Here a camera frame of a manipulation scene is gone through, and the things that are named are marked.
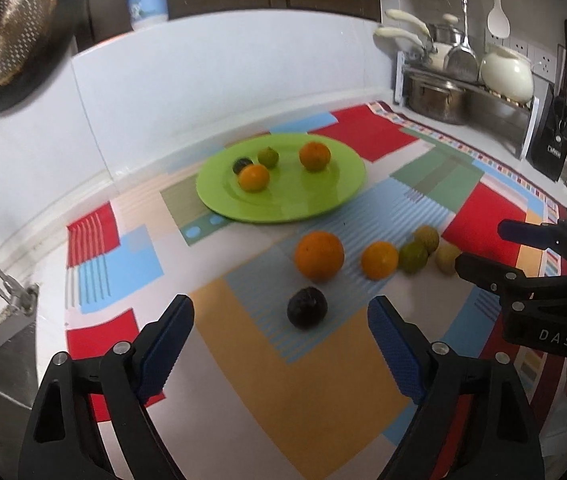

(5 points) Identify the orange mandarin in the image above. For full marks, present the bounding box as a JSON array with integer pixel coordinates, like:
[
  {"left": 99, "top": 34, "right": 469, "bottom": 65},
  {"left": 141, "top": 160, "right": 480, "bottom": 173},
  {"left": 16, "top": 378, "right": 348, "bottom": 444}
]
[{"left": 361, "top": 240, "right": 398, "bottom": 281}]

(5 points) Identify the cream pan handle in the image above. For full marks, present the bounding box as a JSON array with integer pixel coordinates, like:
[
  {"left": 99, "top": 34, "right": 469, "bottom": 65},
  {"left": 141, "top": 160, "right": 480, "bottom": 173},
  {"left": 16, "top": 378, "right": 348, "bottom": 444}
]
[
  {"left": 373, "top": 26, "right": 431, "bottom": 54},
  {"left": 384, "top": 9, "right": 432, "bottom": 39}
]

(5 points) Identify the steel pot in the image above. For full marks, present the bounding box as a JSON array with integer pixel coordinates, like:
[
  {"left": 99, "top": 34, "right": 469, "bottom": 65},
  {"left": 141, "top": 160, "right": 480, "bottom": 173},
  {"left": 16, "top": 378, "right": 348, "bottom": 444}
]
[{"left": 407, "top": 74, "right": 469, "bottom": 125}]

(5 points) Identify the orange tangerine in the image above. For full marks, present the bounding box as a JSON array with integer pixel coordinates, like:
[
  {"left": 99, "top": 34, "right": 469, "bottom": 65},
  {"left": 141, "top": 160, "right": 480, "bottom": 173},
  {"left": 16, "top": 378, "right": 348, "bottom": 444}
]
[{"left": 299, "top": 141, "right": 331, "bottom": 172}]

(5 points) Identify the metal skimmer ladle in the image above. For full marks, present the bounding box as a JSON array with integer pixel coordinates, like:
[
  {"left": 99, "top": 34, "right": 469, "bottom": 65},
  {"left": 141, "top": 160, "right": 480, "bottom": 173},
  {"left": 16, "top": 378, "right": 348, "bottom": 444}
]
[{"left": 444, "top": 0, "right": 479, "bottom": 84}]

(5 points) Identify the steel sink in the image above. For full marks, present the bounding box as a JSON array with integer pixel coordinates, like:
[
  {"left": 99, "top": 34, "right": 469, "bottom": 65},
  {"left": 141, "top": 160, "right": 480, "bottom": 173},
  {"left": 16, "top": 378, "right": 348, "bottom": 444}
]
[{"left": 0, "top": 314, "right": 37, "bottom": 476}]

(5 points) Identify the pale yellow fruit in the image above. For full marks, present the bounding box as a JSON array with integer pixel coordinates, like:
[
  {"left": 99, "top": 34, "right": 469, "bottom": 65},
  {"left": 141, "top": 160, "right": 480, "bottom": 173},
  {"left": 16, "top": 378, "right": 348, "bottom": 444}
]
[{"left": 435, "top": 242, "right": 462, "bottom": 275}]

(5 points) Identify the chrome faucet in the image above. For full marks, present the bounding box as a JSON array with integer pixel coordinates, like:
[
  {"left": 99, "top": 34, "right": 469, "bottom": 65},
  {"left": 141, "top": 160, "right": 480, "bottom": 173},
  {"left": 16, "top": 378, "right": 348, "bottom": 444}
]
[{"left": 0, "top": 267, "right": 40, "bottom": 324}]

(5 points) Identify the yellow-green fruit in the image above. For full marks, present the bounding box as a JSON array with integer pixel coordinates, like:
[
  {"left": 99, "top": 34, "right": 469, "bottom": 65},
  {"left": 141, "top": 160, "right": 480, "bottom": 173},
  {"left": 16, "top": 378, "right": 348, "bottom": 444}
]
[{"left": 413, "top": 224, "right": 440, "bottom": 255}]

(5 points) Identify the dark plum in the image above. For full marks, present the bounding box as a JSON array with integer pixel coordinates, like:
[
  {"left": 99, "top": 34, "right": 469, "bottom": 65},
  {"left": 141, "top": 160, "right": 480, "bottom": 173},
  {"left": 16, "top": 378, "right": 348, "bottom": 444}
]
[
  {"left": 233, "top": 157, "right": 253, "bottom": 176},
  {"left": 287, "top": 287, "right": 328, "bottom": 330}
]

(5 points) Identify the large orange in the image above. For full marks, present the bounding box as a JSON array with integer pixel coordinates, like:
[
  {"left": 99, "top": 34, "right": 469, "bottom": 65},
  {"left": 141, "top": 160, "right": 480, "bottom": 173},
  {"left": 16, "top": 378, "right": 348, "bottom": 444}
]
[{"left": 293, "top": 231, "right": 345, "bottom": 283}]

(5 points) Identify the colourful patchwork tablecloth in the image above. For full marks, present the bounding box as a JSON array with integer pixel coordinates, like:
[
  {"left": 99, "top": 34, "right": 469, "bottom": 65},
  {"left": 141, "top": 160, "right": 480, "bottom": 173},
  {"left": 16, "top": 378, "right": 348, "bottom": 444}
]
[{"left": 66, "top": 104, "right": 567, "bottom": 479}]

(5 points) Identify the small orange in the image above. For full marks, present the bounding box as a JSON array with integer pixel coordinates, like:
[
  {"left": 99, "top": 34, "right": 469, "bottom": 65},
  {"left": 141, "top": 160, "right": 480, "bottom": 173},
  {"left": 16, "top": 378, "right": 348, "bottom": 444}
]
[{"left": 237, "top": 164, "right": 270, "bottom": 193}]

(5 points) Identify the green lime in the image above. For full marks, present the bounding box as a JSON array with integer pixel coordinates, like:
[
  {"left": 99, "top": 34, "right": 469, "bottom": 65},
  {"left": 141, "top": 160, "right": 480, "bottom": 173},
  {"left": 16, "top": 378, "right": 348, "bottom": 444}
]
[{"left": 398, "top": 240, "right": 429, "bottom": 274}]

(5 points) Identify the white ceramic pot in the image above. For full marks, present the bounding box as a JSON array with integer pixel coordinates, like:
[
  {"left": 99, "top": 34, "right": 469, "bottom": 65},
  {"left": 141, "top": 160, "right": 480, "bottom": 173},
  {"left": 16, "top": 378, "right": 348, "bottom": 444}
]
[{"left": 480, "top": 44, "right": 534, "bottom": 105}]

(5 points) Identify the black knife block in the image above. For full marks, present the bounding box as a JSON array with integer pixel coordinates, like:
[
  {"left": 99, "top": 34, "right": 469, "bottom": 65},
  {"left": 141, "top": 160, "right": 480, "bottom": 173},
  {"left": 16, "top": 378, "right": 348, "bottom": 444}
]
[{"left": 527, "top": 44, "right": 567, "bottom": 182}]

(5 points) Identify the green plate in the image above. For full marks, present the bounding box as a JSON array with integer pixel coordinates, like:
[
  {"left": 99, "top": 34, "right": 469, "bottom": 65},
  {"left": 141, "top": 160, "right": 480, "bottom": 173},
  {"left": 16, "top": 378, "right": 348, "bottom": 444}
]
[{"left": 196, "top": 133, "right": 366, "bottom": 224}]

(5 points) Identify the white rice spoon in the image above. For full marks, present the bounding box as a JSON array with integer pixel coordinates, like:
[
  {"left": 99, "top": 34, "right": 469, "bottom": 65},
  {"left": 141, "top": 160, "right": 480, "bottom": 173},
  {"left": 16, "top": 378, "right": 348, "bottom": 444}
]
[{"left": 486, "top": 0, "right": 511, "bottom": 39}]

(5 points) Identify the green citrus fruit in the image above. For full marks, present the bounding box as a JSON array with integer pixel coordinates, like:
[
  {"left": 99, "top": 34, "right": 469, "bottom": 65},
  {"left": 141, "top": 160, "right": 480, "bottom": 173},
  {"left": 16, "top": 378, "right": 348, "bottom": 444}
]
[{"left": 258, "top": 146, "right": 279, "bottom": 169}]

